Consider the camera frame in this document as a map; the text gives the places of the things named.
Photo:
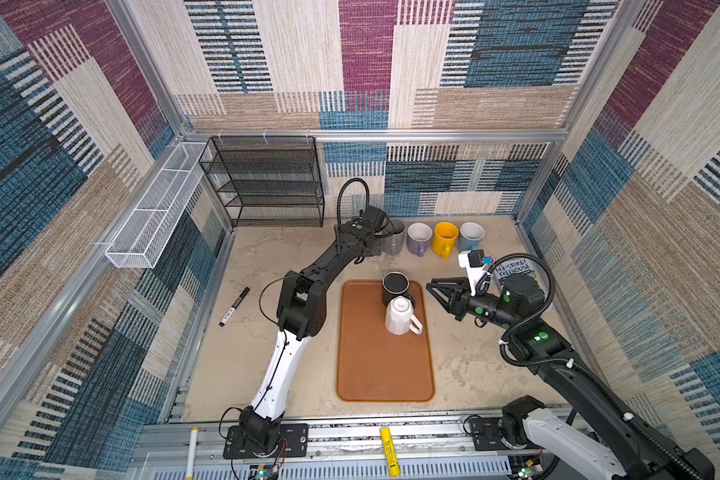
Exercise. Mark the grey mug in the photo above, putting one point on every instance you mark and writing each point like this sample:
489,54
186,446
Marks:
394,237

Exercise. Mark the black wire shelf rack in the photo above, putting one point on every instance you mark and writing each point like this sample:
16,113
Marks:
266,181

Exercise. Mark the purple mug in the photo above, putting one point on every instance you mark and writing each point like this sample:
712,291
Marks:
418,238

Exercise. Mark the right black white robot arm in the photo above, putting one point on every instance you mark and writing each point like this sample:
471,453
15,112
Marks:
627,447

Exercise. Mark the yellow marker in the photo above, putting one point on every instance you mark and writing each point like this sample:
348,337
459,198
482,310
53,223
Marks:
392,463

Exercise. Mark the white marker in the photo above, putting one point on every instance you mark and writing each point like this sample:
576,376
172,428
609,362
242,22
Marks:
191,453

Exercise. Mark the white mesh basket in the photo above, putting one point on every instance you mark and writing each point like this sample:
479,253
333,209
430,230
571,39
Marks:
140,242

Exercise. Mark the yellow mug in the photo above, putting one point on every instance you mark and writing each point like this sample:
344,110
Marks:
445,238

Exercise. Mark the blue speckled mug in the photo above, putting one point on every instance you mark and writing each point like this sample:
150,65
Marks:
471,235

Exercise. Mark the white mug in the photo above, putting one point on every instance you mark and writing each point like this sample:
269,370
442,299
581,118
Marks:
400,317

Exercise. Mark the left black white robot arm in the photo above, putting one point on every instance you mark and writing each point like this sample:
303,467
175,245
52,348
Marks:
300,315

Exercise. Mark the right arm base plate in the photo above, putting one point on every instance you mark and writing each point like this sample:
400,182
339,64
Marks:
486,433

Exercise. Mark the black mug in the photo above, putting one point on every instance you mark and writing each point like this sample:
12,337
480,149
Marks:
395,284

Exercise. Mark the black marker pen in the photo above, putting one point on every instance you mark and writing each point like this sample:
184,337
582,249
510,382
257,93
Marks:
225,319

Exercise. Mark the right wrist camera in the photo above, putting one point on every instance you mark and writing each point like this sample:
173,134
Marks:
477,266

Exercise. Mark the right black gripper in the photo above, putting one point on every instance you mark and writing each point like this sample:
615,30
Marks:
459,295

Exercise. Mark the colourful magazine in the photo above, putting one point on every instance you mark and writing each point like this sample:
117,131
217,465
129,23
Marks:
520,266

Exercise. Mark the brown plastic tray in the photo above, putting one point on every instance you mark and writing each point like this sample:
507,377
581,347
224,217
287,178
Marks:
375,365

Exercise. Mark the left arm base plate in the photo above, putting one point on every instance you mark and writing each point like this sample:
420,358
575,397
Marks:
294,441

